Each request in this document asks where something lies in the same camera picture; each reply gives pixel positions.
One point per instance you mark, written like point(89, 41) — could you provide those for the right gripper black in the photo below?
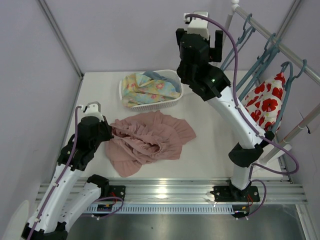
point(218, 40)

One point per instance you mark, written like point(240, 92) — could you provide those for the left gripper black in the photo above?
point(105, 130)

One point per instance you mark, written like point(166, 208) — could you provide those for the pink skirt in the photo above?
point(146, 138)

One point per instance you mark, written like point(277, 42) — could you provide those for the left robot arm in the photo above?
point(54, 217)

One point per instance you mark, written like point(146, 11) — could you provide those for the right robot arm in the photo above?
point(212, 85)

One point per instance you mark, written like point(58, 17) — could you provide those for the teal hanger with garment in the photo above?
point(286, 87)

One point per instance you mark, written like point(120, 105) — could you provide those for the blue garment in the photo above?
point(156, 76)

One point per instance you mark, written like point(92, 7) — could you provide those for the yellow floral garment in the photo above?
point(138, 89)

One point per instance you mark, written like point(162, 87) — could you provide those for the silver clothes rack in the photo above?
point(282, 47)

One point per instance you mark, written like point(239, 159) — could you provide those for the red poppy floral garment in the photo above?
point(265, 101)

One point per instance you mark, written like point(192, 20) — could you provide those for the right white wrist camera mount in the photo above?
point(197, 26)

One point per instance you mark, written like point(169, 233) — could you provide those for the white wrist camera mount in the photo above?
point(93, 109)
point(197, 26)

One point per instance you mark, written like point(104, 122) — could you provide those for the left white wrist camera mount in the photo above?
point(93, 109)

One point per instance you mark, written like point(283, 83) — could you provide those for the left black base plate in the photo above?
point(117, 191)

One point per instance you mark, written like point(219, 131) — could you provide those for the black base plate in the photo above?
point(117, 191)
point(229, 193)

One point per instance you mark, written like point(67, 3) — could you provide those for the white slotted cable duct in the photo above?
point(207, 209)

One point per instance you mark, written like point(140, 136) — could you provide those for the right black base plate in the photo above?
point(229, 193)

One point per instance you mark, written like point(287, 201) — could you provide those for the aluminium mounting rail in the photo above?
point(197, 191)

